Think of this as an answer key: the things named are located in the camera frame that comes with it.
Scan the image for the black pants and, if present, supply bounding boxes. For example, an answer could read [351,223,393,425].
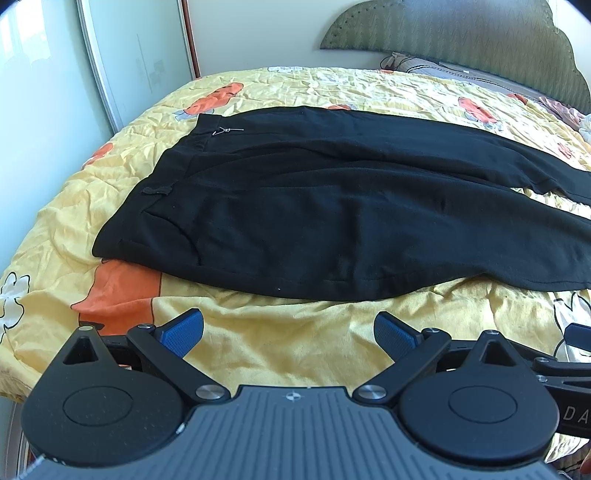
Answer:
[92,107,590,302]

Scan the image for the yellow floral bed sheet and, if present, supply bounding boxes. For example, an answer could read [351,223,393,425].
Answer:
[1,67,590,399]

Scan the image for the white wardrobe sliding door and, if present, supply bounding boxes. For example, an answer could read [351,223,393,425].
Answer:
[1,1,194,266]

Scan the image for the grey patterned pillow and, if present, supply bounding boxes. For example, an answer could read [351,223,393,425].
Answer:
[380,52,543,100]

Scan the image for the green padded headboard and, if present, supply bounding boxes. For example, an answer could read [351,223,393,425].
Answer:
[321,0,590,113]

